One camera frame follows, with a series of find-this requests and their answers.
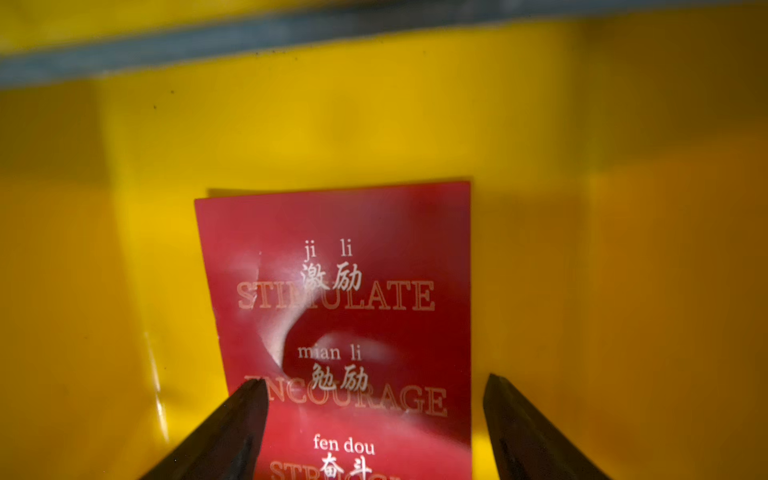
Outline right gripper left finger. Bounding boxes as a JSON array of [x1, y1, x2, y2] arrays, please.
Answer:
[[143, 379, 269, 480]]

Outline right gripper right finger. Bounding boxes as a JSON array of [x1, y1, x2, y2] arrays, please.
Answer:
[[483, 374, 607, 480]]

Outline red postcard stimulate text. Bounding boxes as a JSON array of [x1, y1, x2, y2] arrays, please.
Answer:
[[195, 181, 472, 479]]

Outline yellow drawer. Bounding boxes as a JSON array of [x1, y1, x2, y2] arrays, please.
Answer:
[[1, 1, 767, 479]]

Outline teal drawer cabinet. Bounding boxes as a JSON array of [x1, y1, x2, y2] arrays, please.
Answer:
[[1, 1, 767, 96]]

